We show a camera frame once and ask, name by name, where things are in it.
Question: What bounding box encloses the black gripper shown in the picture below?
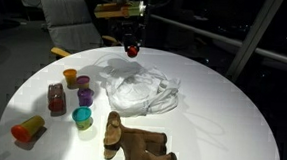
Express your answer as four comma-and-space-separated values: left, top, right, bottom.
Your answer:
117, 17, 147, 54

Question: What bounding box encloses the pink lid dough tub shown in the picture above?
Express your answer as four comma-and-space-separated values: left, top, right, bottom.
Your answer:
75, 74, 92, 91

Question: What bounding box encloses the yellow-orange lid dough tub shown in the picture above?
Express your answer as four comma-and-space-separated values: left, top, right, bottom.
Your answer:
61, 67, 79, 90

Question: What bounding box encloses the all purple dough tub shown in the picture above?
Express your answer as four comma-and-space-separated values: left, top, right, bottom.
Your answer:
76, 86, 96, 108

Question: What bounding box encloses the teal lid dough tub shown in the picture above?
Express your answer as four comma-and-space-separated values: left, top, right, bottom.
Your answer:
70, 105, 95, 132

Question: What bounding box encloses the red lid spice jar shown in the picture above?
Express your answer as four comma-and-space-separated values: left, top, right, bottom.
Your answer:
45, 81, 69, 114

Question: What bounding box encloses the brown plush toy animal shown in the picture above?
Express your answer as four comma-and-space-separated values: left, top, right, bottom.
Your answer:
101, 110, 182, 160

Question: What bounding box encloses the orange-red lid yellow dough tub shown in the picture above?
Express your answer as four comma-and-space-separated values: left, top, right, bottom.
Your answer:
9, 113, 47, 145

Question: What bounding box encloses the white plastic bag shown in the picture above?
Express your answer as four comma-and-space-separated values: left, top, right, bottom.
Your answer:
92, 55, 184, 122

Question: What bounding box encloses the wooden chair armrest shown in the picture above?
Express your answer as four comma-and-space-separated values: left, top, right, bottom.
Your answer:
50, 45, 72, 60
101, 34, 123, 47

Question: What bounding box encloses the grey upholstered chair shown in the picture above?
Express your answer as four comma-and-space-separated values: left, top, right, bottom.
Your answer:
37, 0, 105, 55

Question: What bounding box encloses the slanted grey window beam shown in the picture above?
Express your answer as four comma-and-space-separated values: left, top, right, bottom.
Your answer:
225, 0, 286, 85

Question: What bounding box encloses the horizontal metal window rail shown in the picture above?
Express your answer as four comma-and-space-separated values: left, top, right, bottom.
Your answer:
147, 13, 287, 69

